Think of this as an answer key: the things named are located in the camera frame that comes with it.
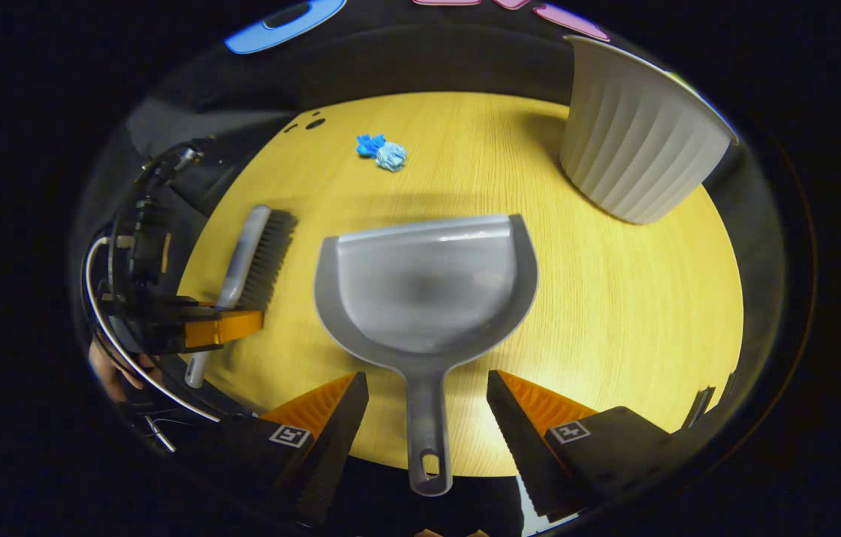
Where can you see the dark blue paper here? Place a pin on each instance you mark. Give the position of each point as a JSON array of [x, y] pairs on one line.
[[369, 145]]

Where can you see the light blue paper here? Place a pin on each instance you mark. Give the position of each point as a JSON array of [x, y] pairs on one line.
[[392, 157]]

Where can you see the white ribbed garbage bin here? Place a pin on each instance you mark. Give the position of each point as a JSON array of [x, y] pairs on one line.
[[636, 142]]

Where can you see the grey dustpan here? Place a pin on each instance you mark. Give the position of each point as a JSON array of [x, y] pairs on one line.
[[427, 291]]

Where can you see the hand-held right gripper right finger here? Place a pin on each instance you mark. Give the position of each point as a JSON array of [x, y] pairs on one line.
[[521, 447]]

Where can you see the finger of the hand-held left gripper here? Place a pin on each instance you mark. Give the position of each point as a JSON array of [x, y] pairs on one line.
[[230, 327]]

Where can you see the small grey broom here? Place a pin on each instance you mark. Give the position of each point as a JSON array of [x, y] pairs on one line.
[[260, 253]]

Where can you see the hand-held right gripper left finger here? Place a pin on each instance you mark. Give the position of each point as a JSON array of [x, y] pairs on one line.
[[330, 447]]

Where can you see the wooden desktop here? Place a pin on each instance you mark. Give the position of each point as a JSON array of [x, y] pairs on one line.
[[636, 313]]

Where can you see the black table clamp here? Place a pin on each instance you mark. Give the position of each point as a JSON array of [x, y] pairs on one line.
[[728, 384], [700, 406]]

